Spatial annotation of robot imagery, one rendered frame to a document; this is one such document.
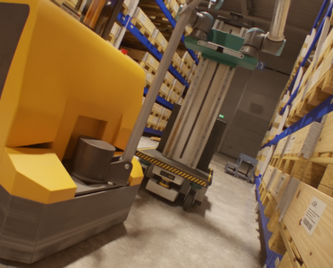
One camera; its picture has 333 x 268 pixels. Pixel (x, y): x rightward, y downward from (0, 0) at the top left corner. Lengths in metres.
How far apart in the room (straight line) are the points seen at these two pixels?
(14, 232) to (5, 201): 0.10
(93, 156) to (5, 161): 0.35
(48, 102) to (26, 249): 0.49
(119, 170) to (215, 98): 1.37
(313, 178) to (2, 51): 1.32
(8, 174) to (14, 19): 0.52
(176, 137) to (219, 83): 0.65
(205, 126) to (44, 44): 1.62
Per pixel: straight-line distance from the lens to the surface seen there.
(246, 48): 2.09
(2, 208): 0.82
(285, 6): 1.96
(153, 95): 1.00
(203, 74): 2.23
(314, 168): 1.14
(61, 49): 0.88
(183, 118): 2.15
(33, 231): 0.82
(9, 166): 0.77
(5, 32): 0.95
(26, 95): 0.78
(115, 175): 1.02
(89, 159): 0.95
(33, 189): 0.75
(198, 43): 2.10
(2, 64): 0.90
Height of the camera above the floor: 0.64
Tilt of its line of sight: 5 degrees down
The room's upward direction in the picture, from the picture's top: 22 degrees clockwise
